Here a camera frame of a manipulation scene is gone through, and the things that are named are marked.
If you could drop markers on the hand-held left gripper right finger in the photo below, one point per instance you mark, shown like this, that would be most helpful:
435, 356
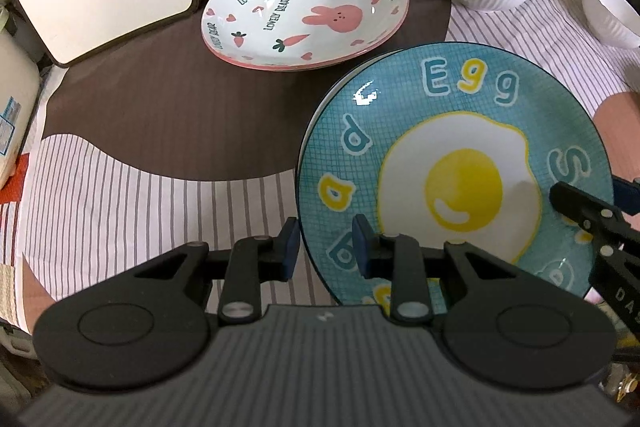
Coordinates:
361, 249

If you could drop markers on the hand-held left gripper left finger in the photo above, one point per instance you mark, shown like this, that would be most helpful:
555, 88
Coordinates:
289, 252

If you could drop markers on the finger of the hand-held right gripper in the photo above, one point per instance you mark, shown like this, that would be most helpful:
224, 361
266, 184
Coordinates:
580, 204
629, 194

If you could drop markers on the blue egg print plate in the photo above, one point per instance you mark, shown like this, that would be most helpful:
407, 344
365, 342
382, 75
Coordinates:
336, 79
450, 132

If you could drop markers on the white bunny carrot print plate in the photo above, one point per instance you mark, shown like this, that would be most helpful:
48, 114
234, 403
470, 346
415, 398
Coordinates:
350, 64
300, 7

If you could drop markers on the striped brown printed tablecloth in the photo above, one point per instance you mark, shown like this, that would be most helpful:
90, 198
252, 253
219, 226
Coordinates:
150, 117

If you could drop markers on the white rice cooker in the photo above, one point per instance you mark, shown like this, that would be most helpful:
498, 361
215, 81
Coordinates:
15, 82

